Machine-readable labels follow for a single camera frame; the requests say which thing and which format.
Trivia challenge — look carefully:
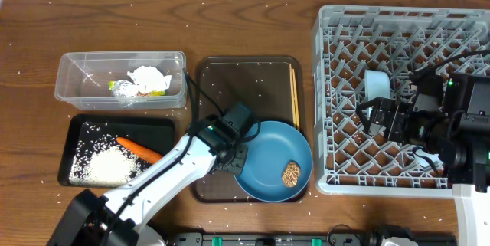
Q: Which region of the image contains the light blue rice bowl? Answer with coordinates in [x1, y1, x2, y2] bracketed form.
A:
[364, 70, 391, 101]

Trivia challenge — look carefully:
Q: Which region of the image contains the blue plate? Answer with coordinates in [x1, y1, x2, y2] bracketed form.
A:
[235, 121, 313, 202]

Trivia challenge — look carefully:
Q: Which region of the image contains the wooden chopstick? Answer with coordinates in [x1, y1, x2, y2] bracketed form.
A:
[291, 69, 300, 130]
[289, 64, 295, 127]

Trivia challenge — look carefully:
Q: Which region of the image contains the orange carrot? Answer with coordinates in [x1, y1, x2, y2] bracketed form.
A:
[116, 137, 162, 164]

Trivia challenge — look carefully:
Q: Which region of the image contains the white napkin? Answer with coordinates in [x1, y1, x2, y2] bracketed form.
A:
[127, 66, 172, 96]

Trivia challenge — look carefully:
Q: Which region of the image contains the green foil snack wrapper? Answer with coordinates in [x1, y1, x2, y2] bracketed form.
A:
[108, 80, 167, 104]

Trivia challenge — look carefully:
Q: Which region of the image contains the pile of white rice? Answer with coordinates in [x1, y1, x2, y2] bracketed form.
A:
[68, 122, 149, 187]

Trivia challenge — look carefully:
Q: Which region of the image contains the light blue cup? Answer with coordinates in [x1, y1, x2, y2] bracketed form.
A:
[412, 146, 443, 169]

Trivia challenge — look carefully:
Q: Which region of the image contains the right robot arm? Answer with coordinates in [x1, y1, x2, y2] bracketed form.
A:
[356, 70, 489, 245]

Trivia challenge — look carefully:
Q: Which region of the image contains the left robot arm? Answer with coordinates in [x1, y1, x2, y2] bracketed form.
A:
[48, 103, 261, 245]

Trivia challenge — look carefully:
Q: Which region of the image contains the grey dishwasher rack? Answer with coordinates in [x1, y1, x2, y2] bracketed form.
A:
[312, 5, 489, 198]

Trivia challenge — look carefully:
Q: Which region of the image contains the black plastic tray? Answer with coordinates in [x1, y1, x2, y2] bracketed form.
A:
[57, 114, 175, 186]

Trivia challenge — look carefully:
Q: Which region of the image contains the brown serving tray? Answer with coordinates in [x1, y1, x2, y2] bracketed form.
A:
[191, 56, 307, 204]

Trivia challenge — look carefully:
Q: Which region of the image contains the brown patterned food piece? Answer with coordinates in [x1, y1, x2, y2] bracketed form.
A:
[282, 161, 301, 188]

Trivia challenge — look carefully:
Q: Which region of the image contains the clear plastic bin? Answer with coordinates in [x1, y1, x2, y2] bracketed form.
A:
[54, 51, 187, 110]

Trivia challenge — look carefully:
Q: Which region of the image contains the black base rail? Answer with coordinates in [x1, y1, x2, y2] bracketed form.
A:
[166, 231, 458, 246]

